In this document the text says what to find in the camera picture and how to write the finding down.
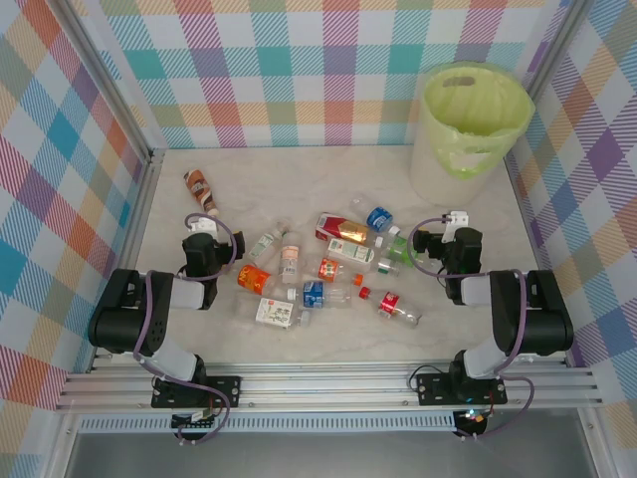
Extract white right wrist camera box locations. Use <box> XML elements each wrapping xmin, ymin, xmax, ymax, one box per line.
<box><xmin>445</xmin><ymin>209</ymin><xmax>472</xmax><ymax>232</ymax></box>

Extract aluminium mounting rail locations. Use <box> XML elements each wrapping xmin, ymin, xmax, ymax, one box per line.
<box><xmin>54</xmin><ymin>360</ymin><xmax>603</xmax><ymax>412</ymax></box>

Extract orange cap small bottle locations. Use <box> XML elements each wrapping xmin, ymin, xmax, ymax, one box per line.
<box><xmin>303</xmin><ymin>256</ymin><xmax>365</xmax><ymax>288</ymax></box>

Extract aluminium frame post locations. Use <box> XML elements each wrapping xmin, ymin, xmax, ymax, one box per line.
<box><xmin>517</xmin><ymin>0</ymin><xmax>596</xmax><ymax>109</ymax></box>
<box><xmin>59</xmin><ymin>0</ymin><xmax>168</xmax><ymax>168</ymax></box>

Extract red label red cap bottle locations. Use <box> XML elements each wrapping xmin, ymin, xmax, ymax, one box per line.
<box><xmin>358</xmin><ymin>286</ymin><xmax>423</xmax><ymax>330</ymax></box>

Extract aluminium side rail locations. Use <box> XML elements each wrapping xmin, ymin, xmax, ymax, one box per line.
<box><xmin>87</xmin><ymin>148</ymin><xmax>168</xmax><ymax>374</ymax></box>

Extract slotted grey cable duct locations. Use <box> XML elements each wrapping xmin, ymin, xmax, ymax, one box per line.
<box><xmin>79</xmin><ymin>415</ymin><xmax>459</xmax><ymax>433</ymax></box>

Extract clear bottle green white label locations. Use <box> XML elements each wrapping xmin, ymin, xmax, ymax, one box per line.
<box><xmin>365</xmin><ymin>256</ymin><xmax>403</xmax><ymax>278</ymax></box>

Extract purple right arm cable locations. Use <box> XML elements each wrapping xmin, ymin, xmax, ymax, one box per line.
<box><xmin>407</xmin><ymin>214</ymin><xmax>536</xmax><ymax>442</ymax></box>

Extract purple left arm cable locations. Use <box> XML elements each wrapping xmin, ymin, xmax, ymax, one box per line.
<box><xmin>131</xmin><ymin>213</ymin><xmax>236</xmax><ymax>447</ymax></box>

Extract peach label clear bottle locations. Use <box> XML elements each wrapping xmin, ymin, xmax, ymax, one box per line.
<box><xmin>279</xmin><ymin>231</ymin><xmax>302</xmax><ymax>286</ymax></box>

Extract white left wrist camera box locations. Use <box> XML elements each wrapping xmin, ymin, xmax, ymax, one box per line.
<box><xmin>190</xmin><ymin>213</ymin><xmax>219</xmax><ymax>234</ymax></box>

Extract red juice carton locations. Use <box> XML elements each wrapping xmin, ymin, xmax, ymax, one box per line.
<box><xmin>314</xmin><ymin>212</ymin><xmax>372</xmax><ymax>246</ymax></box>

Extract grey metal sheet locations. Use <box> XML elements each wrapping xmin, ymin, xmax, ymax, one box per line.
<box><xmin>64</xmin><ymin>430</ymin><xmax>598</xmax><ymax>478</ymax></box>

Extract small circuit board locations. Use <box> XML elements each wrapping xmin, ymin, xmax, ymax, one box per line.
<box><xmin>455</xmin><ymin>407</ymin><xmax>492</xmax><ymax>429</ymax></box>
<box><xmin>171</xmin><ymin>410</ymin><xmax>220</xmax><ymax>430</ymax></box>

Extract left small circuit board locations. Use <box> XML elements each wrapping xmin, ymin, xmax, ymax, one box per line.
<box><xmin>171</xmin><ymin>410</ymin><xmax>220</xmax><ymax>430</ymax></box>

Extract brown label plastic bottle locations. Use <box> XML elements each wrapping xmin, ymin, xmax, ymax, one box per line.
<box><xmin>182</xmin><ymin>168</ymin><xmax>221</xmax><ymax>218</ymax></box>

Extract bright green label bottle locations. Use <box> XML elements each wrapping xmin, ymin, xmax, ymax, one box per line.
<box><xmin>386</xmin><ymin>233</ymin><xmax>424</xmax><ymax>270</ymax></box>

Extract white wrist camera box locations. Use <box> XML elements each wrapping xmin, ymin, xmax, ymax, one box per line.
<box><xmin>190</xmin><ymin>213</ymin><xmax>219</xmax><ymax>234</ymax></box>
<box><xmin>445</xmin><ymin>209</ymin><xmax>472</xmax><ymax>232</ymax></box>

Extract slim green label bottle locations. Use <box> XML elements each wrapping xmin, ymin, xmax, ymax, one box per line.
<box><xmin>247</xmin><ymin>221</ymin><xmax>293</xmax><ymax>260</ymax></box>

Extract large orange label bottle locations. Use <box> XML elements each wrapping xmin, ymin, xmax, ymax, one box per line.
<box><xmin>236</xmin><ymin>263</ymin><xmax>280</xmax><ymax>300</ymax></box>

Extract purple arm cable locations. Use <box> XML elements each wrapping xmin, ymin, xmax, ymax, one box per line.
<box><xmin>131</xmin><ymin>213</ymin><xmax>236</xmax><ymax>447</ymax></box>
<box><xmin>407</xmin><ymin>214</ymin><xmax>536</xmax><ymax>442</ymax></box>

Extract blue label white cap bottle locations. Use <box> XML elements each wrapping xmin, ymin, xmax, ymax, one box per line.
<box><xmin>286</xmin><ymin>279</ymin><xmax>353</xmax><ymax>311</ymax></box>

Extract right small circuit board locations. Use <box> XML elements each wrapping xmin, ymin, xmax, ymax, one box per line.
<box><xmin>455</xmin><ymin>407</ymin><xmax>492</xmax><ymax>429</ymax></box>

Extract blue label clear bottle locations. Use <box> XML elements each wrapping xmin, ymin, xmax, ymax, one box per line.
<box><xmin>349</xmin><ymin>196</ymin><xmax>402</xmax><ymax>238</ymax></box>

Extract yellow-green lined trash bin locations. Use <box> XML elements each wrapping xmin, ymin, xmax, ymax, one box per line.
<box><xmin>422</xmin><ymin>62</ymin><xmax>537</xmax><ymax>180</ymax></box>

